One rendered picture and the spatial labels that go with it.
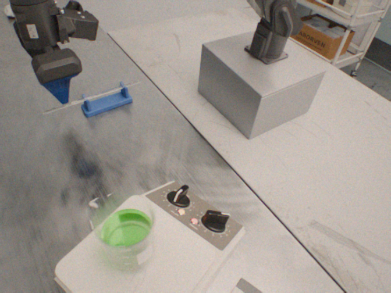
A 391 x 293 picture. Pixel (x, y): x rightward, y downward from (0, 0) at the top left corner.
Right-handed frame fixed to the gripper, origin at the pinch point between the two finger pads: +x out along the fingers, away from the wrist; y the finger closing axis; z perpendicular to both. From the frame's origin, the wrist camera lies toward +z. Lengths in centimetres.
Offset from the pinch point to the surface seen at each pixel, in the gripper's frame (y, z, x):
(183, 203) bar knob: -30.3, 6.7, 4.7
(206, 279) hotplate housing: -39.8, 3.3, 3.6
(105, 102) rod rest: -0.4, 8.0, 9.4
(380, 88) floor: 17, 259, 98
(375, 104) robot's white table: -30, 62, 10
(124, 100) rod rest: -1.8, 11.6, 9.4
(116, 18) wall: 111, 55, 42
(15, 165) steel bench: -6.9, -11.1, 10.5
